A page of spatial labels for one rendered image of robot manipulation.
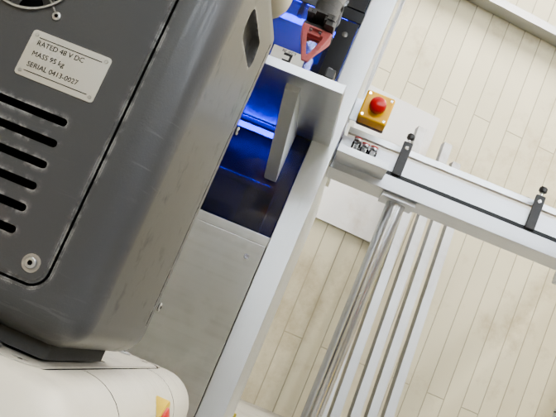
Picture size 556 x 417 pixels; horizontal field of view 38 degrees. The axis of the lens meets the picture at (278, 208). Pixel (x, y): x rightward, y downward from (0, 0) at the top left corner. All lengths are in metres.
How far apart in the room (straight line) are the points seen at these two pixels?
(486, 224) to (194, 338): 0.78
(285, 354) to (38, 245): 5.00
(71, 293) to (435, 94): 5.54
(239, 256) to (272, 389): 3.75
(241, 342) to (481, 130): 4.49
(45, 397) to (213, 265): 1.35
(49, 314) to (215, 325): 1.27
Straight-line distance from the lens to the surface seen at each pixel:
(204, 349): 1.90
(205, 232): 1.92
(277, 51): 2.03
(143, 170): 0.65
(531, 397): 6.31
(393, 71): 6.01
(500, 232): 2.10
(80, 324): 0.65
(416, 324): 5.36
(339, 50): 2.04
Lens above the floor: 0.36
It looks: 10 degrees up
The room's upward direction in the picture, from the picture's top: 23 degrees clockwise
